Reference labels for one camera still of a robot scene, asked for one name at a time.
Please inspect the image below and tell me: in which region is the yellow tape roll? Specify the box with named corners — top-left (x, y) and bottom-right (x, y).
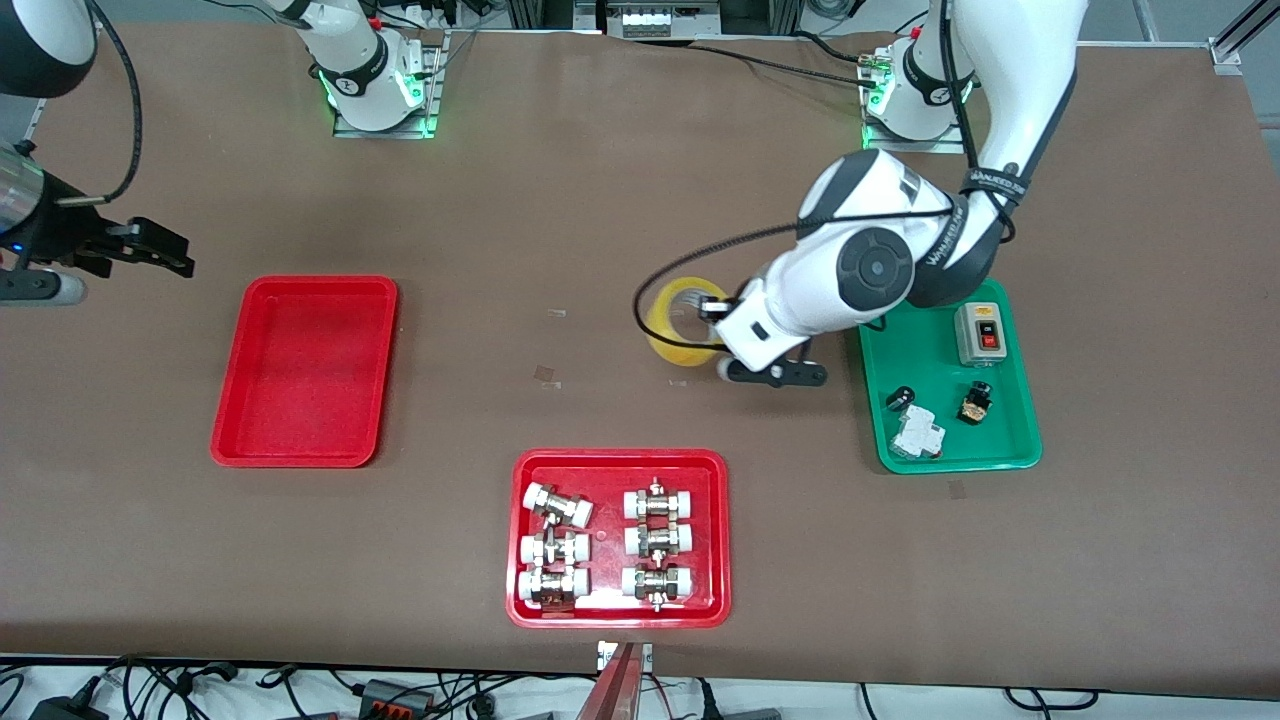
top-left (645, 278), bottom-right (733, 368)

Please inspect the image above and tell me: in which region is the empty red plastic tray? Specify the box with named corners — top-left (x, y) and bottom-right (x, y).
top-left (210, 276), bottom-right (399, 469)

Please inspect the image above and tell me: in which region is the red tray holding fittings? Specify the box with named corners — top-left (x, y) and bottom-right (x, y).
top-left (506, 449), bottom-right (732, 630)

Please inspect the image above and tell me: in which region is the green plastic tray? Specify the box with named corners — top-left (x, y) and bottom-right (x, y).
top-left (858, 279), bottom-right (1043, 473)

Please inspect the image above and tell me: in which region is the metal fitting with white caps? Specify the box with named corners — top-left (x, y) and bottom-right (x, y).
top-left (517, 566), bottom-right (591, 611)
top-left (621, 562), bottom-right (694, 613)
top-left (624, 478), bottom-right (696, 521)
top-left (523, 483), bottom-right (594, 529)
top-left (624, 520), bottom-right (695, 559)
top-left (519, 530), bottom-right (591, 569)

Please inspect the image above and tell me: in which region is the white circuit breaker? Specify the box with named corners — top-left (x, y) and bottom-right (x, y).
top-left (892, 405), bottom-right (946, 461)

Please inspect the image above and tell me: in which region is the white power strip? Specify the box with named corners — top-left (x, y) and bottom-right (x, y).
top-left (620, 8), bottom-right (723, 39)

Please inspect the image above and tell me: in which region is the red aluminium profile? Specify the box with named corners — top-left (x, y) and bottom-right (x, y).
top-left (575, 642), bottom-right (641, 720)

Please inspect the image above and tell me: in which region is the black power adapter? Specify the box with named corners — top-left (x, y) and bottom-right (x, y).
top-left (30, 694), bottom-right (107, 720)

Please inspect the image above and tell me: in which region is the black box with orange connectors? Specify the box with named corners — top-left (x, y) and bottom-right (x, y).
top-left (360, 679), bottom-right (437, 717)

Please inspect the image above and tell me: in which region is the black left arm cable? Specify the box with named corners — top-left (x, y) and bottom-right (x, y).
top-left (633, 0), bottom-right (1017, 351)

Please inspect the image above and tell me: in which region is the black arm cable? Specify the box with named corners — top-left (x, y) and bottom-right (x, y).
top-left (633, 0), bottom-right (1017, 351)
top-left (55, 0), bottom-right (143, 206)

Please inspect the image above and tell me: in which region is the aluminium table edge rail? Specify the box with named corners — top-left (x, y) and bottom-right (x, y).
top-left (18, 95), bottom-right (51, 166)

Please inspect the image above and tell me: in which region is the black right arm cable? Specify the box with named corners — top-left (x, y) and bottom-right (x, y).
top-left (55, 0), bottom-right (143, 206)

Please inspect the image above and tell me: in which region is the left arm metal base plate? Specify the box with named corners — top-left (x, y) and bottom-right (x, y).
top-left (862, 50), bottom-right (967, 154)

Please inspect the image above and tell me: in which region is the black cable on table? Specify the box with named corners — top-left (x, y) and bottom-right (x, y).
top-left (688, 40), bottom-right (883, 85)

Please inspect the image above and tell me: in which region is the grey push-button switch box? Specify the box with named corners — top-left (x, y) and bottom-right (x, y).
top-left (955, 303), bottom-right (1009, 367)

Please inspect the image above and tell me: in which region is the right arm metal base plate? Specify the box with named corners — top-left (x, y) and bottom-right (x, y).
top-left (333, 30), bottom-right (443, 139)

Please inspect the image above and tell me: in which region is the aluminium frame profile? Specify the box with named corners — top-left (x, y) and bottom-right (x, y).
top-left (1208, 0), bottom-right (1280, 76)

